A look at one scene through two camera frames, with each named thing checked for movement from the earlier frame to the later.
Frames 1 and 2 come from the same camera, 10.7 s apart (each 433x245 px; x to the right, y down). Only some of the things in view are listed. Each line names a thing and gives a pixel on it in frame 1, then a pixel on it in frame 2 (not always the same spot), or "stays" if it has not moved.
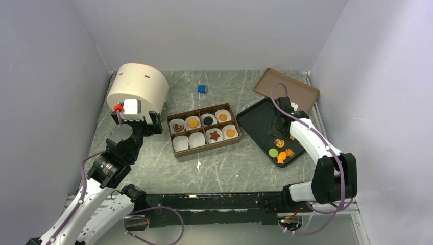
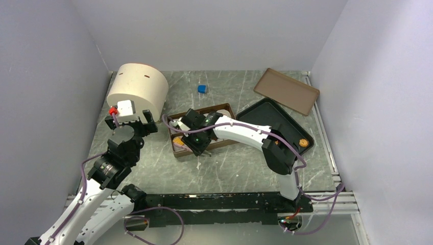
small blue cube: x=201 y=89 stays
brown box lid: x=304 y=96 stays
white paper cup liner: x=223 y=116 stays
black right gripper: x=275 y=132 → x=197 y=149
